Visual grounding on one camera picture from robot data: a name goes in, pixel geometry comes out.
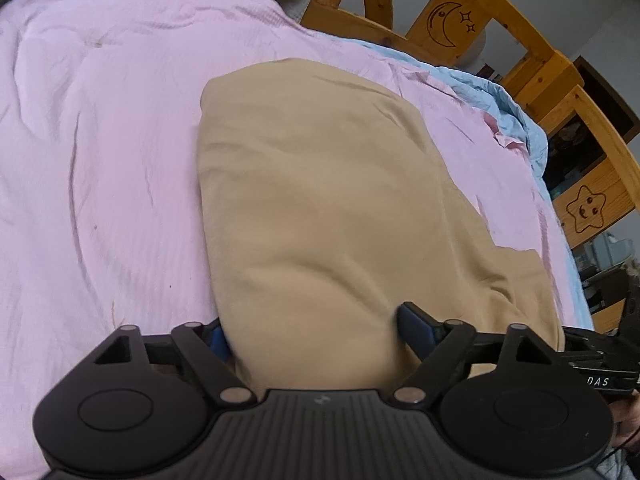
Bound tan khaki trousers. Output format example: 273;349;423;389
198;60;564;392

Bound person's right hand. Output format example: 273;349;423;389
610;391;640;454

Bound light blue bed sheet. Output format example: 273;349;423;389
318;32;594;329

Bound pink bed sheet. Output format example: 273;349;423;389
1;0;573;479

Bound wooden bed frame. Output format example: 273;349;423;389
299;0;640;334

